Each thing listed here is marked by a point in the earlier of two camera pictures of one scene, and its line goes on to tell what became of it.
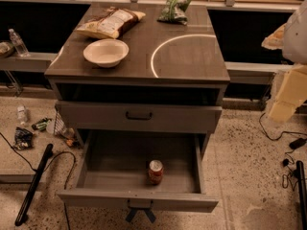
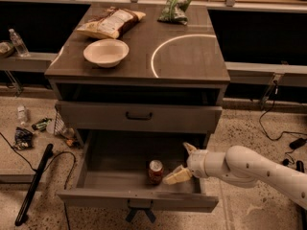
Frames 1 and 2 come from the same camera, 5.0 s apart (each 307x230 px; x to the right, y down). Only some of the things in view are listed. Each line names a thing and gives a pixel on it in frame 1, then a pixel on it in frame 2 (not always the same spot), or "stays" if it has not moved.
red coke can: (155, 172) stays
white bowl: (106, 53) stays
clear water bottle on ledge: (21, 49) stays
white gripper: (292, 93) → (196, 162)
